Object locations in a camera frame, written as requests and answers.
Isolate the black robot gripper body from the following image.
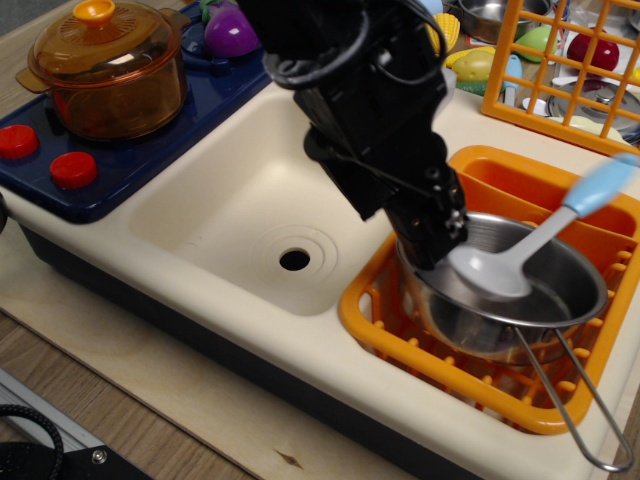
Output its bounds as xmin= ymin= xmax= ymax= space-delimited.
xmin=239 ymin=1 xmax=456 ymax=195

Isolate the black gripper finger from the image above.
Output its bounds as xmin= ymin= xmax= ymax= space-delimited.
xmin=303 ymin=134 xmax=398 ymax=220
xmin=384 ymin=169 xmax=468 ymax=270

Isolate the grey spoon with blue handle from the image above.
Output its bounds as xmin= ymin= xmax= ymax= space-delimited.
xmin=448 ymin=153 xmax=639 ymax=301

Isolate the stainless steel pan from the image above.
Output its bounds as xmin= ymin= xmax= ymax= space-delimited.
xmin=397 ymin=213 xmax=635 ymax=473

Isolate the grey toy faucet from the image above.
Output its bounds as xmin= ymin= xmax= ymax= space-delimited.
xmin=442 ymin=68 xmax=457 ymax=103

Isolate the yellow toy corn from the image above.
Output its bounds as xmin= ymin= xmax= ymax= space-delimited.
xmin=426 ymin=13 xmax=461 ymax=68

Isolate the orange plastic dish rack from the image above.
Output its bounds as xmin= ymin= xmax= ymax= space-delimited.
xmin=338 ymin=146 xmax=639 ymax=435

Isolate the yellow green toy potato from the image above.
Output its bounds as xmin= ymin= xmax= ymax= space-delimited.
xmin=450 ymin=48 xmax=495 ymax=82

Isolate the purple toy eggplant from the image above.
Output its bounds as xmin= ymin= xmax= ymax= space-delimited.
xmin=199 ymin=0 xmax=260 ymax=58

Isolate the cream toy kitchen sink unit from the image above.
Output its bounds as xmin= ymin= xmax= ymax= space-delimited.
xmin=0 ymin=42 xmax=640 ymax=480

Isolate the orange plastic grid basket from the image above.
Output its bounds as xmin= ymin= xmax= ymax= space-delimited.
xmin=481 ymin=1 xmax=639 ymax=155

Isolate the steel pot lid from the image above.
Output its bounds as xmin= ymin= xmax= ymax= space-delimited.
xmin=547 ymin=78 xmax=639 ymax=144

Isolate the red toy apple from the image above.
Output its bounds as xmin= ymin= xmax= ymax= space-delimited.
xmin=566 ymin=33 xmax=620 ymax=72

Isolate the amber transparent pot with lid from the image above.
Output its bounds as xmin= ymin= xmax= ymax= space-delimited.
xmin=16 ymin=1 xmax=190 ymax=141

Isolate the dark blue toy stove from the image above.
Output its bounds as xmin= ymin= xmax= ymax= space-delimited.
xmin=1 ymin=3 xmax=270 ymax=224

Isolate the red stove knob right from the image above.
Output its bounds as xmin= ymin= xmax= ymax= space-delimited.
xmin=49 ymin=151 xmax=98 ymax=190

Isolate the red stove knob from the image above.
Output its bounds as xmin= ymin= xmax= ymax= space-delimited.
xmin=49 ymin=151 xmax=98 ymax=190
xmin=0 ymin=124 xmax=39 ymax=160

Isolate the red stove knob left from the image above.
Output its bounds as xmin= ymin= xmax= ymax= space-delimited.
xmin=0 ymin=124 xmax=39 ymax=160

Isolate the black bracket with screw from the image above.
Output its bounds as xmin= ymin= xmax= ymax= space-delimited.
xmin=60 ymin=445 xmax=151 ymax=480

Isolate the black braided cable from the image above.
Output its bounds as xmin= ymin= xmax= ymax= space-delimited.
xmin=0 ymin=403 xmax=66 ymax=480

